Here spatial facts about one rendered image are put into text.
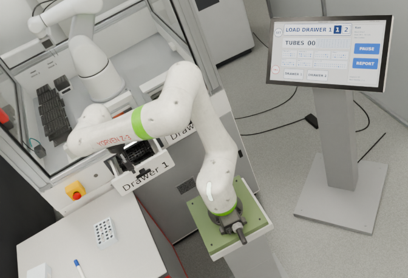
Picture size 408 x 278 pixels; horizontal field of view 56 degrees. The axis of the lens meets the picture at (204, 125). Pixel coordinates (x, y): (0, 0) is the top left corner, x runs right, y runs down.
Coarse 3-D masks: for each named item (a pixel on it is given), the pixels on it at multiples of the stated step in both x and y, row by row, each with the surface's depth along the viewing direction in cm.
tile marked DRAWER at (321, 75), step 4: (308, 72) 172; (312, 72) 172; (316, 72) 171; (320, 72) 170; (324, 72) 169; (308, 76) 173; (312, 76) 172; (316, 76) 171; (320, 76) 170; (324, 76) 169; (312, 80) 172; (316, 80) 171; (320, 80) 170; (324, 80) 169
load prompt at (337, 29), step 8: (288, 24) 175; (296, 24) 173; (304, 24) 171; (312, 24) 169; (320, 24) 168; (328, 24) 166; (336, 24) 164; (344, 24) 162; (288, 32) 176; (296, 32) 174; (304, 32) 172; (312, 32) 170; (320, 32) 168; (328, 32) 166; (336, 32) 164; (344, 32) 163
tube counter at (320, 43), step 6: (312, 42) 170; (318, 42) 169; (324, 42) 167; (330, 42) 166; (336, 42) 165; (342, 42) 163; (348, 42) 162; (318, 48) 169; (324, 48) 168; (330, 48) 166; (336, 48) 165; (342, 48) 164; (348, 48) 162
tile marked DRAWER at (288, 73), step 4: (284, 68) 178; (284, 72) 179; (288, 72) 177; (292, 72) 177; (296, 72) 175; (300, 72) 175; (284, 76) 179; (288, 76) 178; (292, 76) 177; (296, 76) 176; (300, 76) 175
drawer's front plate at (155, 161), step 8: (160, 152) 178; (152, 160) 177; (160, 160) 179; (168, 160) 181; (136, 168) 176; (144, 168) 178; (152, 168) 180; (160, 168) 182; (168, 168) 184; (120, 176) 175; (128, 176) 176; (152, 176) 182; (112, 184) 175; (120, 184) 177; (128, 184) 179; (136, 184) 181; (120, 192) 179; (128, 192) 181
